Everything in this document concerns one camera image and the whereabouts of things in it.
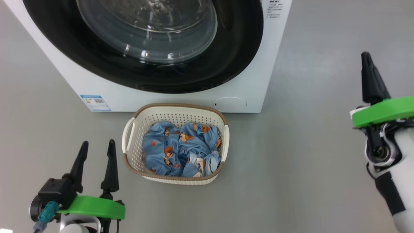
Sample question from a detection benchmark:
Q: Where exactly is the white front-load washing machine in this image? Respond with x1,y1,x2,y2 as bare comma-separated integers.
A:
3,0,293,114

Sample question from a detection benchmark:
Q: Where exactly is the cream perforated laundry basket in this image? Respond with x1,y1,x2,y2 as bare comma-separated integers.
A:
122,103,230,185

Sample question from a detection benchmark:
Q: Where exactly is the blue cartoon-print garment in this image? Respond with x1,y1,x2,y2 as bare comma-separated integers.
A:
142,121,223,177

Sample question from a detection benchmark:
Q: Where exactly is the black arm strap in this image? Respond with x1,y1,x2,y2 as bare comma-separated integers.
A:
375,172,406,216

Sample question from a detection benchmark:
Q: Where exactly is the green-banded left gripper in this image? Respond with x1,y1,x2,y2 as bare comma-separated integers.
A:
58,139,125,233

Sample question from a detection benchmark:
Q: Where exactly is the black-rimmed glass washer door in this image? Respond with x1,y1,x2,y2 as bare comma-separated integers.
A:
23,0,264,94

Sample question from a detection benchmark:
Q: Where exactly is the teal left camera connector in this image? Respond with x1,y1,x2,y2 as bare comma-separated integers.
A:
33,201,60,232

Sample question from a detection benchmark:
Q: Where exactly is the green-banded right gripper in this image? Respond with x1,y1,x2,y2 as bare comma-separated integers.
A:
350,51,414,166

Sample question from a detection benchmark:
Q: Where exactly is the round filter access cover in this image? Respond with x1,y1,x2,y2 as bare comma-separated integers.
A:
214,97,247,112

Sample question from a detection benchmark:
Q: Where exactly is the blue energy label sticker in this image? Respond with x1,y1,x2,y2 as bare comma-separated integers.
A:
80,94,111,112

